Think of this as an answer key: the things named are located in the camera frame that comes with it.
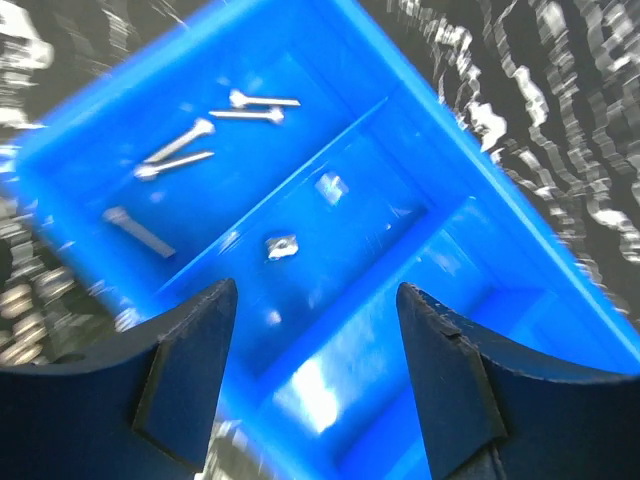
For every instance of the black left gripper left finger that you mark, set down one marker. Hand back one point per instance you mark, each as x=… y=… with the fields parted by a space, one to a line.
x=138 y=405

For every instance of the silver bolt one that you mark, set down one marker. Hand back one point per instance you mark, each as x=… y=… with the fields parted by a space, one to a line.
x=240 y=100

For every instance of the silver bolt four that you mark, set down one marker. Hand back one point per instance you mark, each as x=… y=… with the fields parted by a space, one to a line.
x=149 y=171

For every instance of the silver bolt two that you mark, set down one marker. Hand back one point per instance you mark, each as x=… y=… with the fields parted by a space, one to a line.
x=274 y=115

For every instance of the blue plastic divided bin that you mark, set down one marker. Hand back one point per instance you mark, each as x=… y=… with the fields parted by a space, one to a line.
x=317 y=374

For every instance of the silver T-nut two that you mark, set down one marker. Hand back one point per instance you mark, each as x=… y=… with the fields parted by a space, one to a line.
x=281 y=246

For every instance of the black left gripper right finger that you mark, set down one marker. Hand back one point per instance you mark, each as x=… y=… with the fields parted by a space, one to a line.
x=492 y=408

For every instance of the silver bolt five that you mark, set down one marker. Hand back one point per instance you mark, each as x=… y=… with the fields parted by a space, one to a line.
x=119 y=216

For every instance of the silver T-nut one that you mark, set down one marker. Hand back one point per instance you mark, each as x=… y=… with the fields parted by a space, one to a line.
x=331 y=186

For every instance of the silver bolt three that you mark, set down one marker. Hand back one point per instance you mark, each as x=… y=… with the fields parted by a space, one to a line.
x=200 y=127

